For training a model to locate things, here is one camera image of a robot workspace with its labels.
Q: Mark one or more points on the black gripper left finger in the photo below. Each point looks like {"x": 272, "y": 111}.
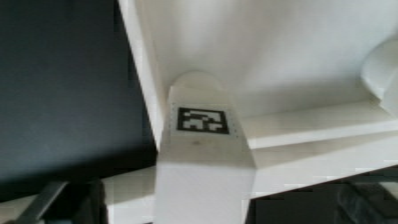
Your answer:
{"x": 67, "y": 204}

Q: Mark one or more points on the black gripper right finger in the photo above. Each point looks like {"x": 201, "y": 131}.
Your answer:
{"x": 366, "y": 204}

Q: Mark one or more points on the white square tabletop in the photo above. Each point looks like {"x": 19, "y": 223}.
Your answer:
{"x": 282, "y": 48}

